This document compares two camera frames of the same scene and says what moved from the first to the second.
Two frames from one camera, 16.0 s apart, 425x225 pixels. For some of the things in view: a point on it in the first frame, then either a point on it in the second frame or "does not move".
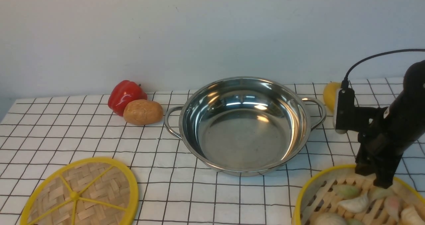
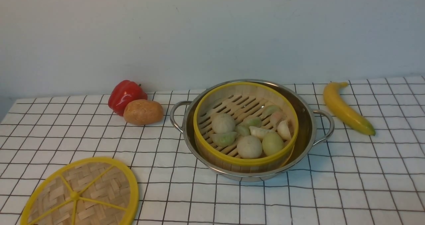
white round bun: x=329 y=218 → x=223 y=123
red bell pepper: x=123 y=93 does not move
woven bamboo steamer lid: x=93 y=190 does not move
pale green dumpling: x=346 y=191 → x=252 y=121
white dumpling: x=358 y=205 → x=259 y=133
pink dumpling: x=392 y=204 → x=276 y=117
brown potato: x=142 y=112 does not move
